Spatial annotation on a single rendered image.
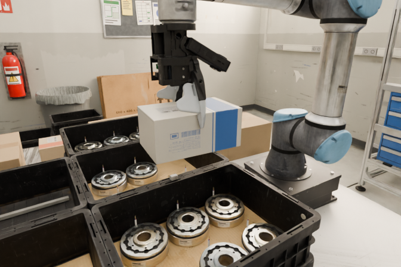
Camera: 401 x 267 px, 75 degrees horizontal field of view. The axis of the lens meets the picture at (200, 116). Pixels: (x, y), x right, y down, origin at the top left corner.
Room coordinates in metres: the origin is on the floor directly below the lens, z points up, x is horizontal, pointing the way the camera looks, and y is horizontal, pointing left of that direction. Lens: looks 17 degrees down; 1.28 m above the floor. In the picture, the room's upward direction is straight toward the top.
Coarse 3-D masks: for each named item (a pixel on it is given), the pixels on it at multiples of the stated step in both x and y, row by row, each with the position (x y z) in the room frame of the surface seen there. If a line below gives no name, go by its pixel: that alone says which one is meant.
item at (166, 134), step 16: (144, 112) 0.51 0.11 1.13; (160, 112) 0.51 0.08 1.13; (176, 112) 0.51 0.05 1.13; (208, 112) 0.51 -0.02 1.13; (224, 112) 0.53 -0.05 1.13; (240, 112) 0.55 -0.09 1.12; (144, 128) 0.52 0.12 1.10; (160, 128) 0.46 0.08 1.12; (176, 128) 0.48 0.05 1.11; (192, 128) 0.49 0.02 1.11; (208, 128) 0.51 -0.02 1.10; (224, 128) 0.53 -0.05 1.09; (240, 128) 0.55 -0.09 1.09; (144, 144) 0.53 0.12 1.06; (160, 144) 0.46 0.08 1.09; (176, 144) 0.48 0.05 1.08; (192, 144) 0.49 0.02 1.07; (208, 144) 0.51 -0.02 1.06; (224, 144) 0.53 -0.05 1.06; (160, 160) 0.46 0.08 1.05
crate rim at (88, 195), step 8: (128, 144) 0.82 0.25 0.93; (88, 152) 0.76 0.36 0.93; (96, 152) 0.77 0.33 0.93; (216, 152) 0.76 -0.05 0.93; (72, 160) 0.70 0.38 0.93; (224, 160) 0.70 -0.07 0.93; (80, 168) 0.66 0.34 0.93; (200, 168) 0.66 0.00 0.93; (80, 176) 0.61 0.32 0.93; (152, 184) 0.57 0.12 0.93; (88, 192) 0.54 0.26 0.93; (128, 192) 0.54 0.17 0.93; (88, 200) 0.51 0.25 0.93; (96, 200) 0.51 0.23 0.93; (104, 200) 0.51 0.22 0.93; (88, 208) 0.50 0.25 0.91
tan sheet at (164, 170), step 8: (176, 160) 0.90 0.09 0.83; (184, 160) 0.90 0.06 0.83; (160, 168) 0.84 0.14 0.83; (168, 168) 0.84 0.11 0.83; (176, 168) 0.84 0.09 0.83; (184, 168) 0.84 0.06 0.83; (192, 168) 0.84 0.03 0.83; (160, 176) 0.78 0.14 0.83; (168, 176) 0.78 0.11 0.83; (88, 184) 0.73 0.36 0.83; (128, 184) 0.73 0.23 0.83
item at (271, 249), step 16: (192, 176) 0.61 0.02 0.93; (256, 176) 0.61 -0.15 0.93; (144, 192) 0.54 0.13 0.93; (96, 208) 0.48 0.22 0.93; (304, 208) 0.48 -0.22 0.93; (96, 224) 0.43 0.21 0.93; (304, 224) 0.43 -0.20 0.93; (272, 240) 0.39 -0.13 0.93; (288, 240) 0.39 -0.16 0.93; (112, 256) 0.35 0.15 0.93; (256, 256) 0.35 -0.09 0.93; (272, 256) 0.37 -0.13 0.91
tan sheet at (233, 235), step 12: (252, 216) 0.58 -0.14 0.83; (216, 228) 0.53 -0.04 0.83; (228, 228) 0.53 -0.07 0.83; (240, 228) 0.53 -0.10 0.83; (168, 240) 0.49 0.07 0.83; (216, 240) 0.49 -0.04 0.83; (228, 240) 0.49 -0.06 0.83; (240, 240) 0.49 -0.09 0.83; (120, 252) 0.46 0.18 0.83; (168, 252) 0.46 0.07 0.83; (180, 252) 0.46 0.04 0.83; (192, 252) 0.46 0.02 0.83; (168, 264) 0.43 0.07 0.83; (180, 264) 0.43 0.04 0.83; (192, 264) 0.43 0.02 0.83
